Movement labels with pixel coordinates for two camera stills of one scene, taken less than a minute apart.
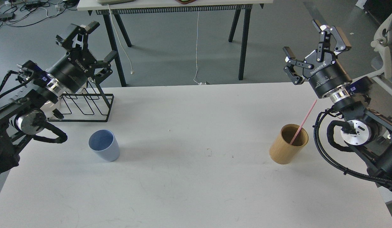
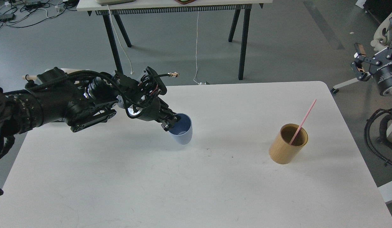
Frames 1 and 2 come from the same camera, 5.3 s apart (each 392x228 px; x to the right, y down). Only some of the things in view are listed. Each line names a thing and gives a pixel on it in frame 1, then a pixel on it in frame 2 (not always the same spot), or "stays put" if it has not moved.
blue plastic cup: (103, 142) to (182, 131)
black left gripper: (72, 71) to (153, 109)
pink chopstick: (303, 121) stays put
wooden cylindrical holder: (281, 151) stays put
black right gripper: (326, 75) to (384, 66)
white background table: (111, 9) stays put
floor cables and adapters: (23, 13) stays put
